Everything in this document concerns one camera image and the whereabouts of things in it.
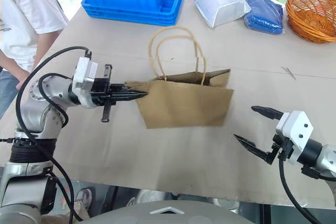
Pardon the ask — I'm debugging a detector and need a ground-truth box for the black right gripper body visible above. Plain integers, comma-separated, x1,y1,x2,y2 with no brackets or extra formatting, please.
265,134,294,166

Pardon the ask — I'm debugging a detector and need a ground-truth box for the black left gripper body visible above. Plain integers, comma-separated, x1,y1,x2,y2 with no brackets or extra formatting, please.
90,63,118,123

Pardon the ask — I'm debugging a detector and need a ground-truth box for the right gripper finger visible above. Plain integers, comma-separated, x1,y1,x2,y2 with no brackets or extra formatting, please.
250,105,285,122
233,133,271,162

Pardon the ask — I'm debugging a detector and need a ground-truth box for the large blue divided crate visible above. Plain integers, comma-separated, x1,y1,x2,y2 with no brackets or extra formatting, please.
81,0,184,27

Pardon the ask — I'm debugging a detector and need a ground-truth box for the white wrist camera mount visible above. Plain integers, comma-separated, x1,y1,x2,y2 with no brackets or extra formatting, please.
71,56,99,110
275,110,314,166

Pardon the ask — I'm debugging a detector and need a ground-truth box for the grey robot torso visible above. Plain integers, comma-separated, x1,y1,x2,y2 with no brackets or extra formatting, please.
39,199,257,224

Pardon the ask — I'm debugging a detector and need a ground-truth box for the brown shoe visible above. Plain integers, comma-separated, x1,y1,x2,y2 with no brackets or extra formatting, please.
74,187,93,220

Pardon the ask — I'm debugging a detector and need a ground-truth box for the orange wicker basket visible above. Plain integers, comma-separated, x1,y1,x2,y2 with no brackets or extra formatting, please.
285,0,336,45

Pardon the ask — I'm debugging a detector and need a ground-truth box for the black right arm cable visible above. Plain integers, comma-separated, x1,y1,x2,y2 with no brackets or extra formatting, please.
278,153,328,224

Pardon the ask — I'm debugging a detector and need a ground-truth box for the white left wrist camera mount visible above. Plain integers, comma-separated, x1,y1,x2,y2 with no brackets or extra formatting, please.
71,56,99,110

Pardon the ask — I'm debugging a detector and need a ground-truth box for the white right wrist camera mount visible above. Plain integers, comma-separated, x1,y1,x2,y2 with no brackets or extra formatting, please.
275,110,314,166

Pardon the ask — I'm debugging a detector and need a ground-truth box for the brown paper bag with handles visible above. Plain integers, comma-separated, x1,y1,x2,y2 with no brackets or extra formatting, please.
123,26,235,130

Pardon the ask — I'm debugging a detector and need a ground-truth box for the person in white t-shirt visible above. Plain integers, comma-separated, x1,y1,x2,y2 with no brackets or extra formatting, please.
0,0,70,120

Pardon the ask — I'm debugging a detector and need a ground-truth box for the silver foil bag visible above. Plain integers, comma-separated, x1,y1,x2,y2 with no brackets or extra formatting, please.
192,0,253,28

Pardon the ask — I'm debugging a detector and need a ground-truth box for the blue plastic package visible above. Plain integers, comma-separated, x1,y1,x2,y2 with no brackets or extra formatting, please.
244,0,286,35

